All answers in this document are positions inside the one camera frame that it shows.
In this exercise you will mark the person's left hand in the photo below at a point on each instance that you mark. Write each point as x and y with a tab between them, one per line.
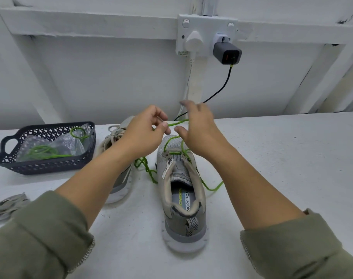
141	133

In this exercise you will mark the person's right hand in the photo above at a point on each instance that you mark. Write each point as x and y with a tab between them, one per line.
202	136

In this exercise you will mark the beige shoelace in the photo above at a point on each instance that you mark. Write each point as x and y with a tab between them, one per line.
115	133
8	206

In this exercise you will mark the green shoelace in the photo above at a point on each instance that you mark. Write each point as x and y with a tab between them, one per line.
42	151
143	165

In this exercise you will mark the gray sneaker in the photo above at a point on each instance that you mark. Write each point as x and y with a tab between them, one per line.
185	226
121	183

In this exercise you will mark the clear plastic bag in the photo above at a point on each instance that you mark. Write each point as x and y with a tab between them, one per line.
63	145

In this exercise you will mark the person's left forearm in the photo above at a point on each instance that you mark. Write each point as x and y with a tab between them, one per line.
54	223

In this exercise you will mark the person's right forearm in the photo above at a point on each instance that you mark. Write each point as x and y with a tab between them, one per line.
275	223

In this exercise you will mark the gray charger adapter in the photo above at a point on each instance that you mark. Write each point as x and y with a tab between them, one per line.
227	53

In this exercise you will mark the white plug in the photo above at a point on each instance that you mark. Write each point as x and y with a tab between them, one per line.
194	42

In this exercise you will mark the dark plastic lattice basket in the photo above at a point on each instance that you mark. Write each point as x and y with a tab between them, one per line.
8	165

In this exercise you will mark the white wall socket plate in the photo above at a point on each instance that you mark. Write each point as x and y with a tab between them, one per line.
205	21

